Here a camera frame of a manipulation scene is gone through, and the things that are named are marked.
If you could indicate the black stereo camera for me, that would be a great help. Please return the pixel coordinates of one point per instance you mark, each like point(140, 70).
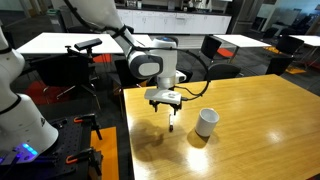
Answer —
point(88, 44)

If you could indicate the grey trash bin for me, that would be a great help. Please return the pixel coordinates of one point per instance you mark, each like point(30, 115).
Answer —
point(56, 20)

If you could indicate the white ceramic mug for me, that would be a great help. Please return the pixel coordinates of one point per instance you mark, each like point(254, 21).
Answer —
point(206, 122)

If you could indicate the large white table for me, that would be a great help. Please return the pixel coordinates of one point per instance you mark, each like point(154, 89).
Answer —
point(60, 43)

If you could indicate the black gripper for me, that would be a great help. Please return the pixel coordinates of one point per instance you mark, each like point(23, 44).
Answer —
point(166, 105)

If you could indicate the black camera tripod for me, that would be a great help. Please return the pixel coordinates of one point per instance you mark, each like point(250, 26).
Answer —
point(85, 76)

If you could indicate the black robot mounting cart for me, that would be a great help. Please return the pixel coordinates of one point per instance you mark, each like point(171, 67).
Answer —
point(66, 143)

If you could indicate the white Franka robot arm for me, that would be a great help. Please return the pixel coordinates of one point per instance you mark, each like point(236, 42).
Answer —
point(143, 65)

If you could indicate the dark tall cabinet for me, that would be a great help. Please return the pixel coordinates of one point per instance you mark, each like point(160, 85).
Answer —
point(245, 15)

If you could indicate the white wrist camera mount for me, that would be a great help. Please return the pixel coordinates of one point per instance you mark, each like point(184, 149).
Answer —
point(163, 95)

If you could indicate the coffee machine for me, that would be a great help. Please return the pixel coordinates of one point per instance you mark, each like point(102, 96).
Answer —
point(196, 4)

